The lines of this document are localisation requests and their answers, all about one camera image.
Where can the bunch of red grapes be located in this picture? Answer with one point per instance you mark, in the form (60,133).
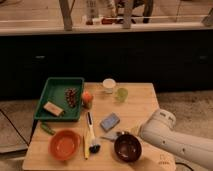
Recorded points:
(71,97)

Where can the orange bowl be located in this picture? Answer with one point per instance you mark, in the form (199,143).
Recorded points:
(64,145)

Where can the dark brown bowl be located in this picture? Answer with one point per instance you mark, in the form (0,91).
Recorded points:
(127,148)

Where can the green translucent cup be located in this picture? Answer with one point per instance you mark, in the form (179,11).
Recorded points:
(121,94)

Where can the blue sponge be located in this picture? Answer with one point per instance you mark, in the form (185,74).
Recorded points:
(109,122)

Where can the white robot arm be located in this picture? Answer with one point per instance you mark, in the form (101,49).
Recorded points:
(158,131)

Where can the green cucumber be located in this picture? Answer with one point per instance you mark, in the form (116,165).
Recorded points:
(47,129)

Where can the green plastic tray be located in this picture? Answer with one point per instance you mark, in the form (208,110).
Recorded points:
(54,92)

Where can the metal spoon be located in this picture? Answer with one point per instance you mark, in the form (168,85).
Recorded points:
(119,133)

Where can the grey cloth piece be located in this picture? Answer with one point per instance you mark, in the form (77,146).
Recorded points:
(111,136)

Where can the wooden block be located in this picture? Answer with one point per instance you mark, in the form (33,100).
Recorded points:
(53,109)

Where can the white paper cup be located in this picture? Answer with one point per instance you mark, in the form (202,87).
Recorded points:
(109,85)

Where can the black white dish brush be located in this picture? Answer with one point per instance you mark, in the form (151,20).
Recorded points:
(94,141)

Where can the yellow banana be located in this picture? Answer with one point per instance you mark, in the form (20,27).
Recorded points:
(86,145)

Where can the orange peach fruit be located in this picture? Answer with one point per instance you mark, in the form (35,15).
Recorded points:
(87,99)

